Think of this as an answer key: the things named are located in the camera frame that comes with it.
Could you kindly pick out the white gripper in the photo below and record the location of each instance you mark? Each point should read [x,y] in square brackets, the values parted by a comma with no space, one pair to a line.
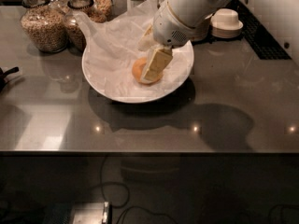
[166,27]

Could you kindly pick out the orange fruit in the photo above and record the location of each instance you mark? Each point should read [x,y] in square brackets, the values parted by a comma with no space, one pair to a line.
[137,69]

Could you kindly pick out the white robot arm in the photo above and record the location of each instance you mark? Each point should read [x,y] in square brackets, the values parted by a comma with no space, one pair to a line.
[280,18]

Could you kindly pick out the white bowl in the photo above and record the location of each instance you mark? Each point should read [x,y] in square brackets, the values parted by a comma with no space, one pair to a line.
[137,94]

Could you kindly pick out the white tissue paper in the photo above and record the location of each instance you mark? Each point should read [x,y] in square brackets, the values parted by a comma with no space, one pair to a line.
[118,47]

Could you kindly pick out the large stack paper bowls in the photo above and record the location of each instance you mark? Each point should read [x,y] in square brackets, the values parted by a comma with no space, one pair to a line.
[201,31]

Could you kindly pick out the rear glass cereal jar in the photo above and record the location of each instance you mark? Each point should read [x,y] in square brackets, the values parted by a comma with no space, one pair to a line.
[104,7]

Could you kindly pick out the small stack paper bowls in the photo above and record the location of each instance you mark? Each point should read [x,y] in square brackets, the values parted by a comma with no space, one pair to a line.
[225,23]

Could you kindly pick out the black rubber mat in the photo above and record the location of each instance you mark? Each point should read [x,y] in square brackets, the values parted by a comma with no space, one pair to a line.
[264,45]

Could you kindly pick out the large glass cereal jar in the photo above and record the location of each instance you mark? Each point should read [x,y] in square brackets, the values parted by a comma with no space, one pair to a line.
[44,26]

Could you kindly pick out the metal box on floor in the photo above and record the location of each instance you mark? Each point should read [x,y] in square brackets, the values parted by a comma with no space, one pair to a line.
[78,213]

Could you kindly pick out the black handle object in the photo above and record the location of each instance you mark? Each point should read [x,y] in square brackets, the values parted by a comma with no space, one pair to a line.
[4,76]

